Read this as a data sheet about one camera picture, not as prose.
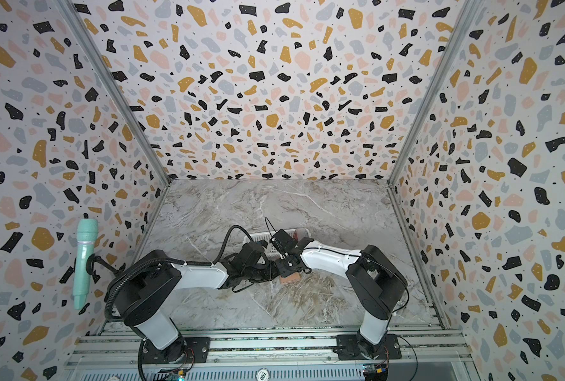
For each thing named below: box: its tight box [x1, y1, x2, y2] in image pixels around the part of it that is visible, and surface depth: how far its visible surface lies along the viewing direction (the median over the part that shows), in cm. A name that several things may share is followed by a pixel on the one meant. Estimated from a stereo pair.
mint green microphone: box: [73, 218, 99, 311], surface depth 64 cm
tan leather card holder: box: [279, 272, 302, 285], surface depth 89 cm
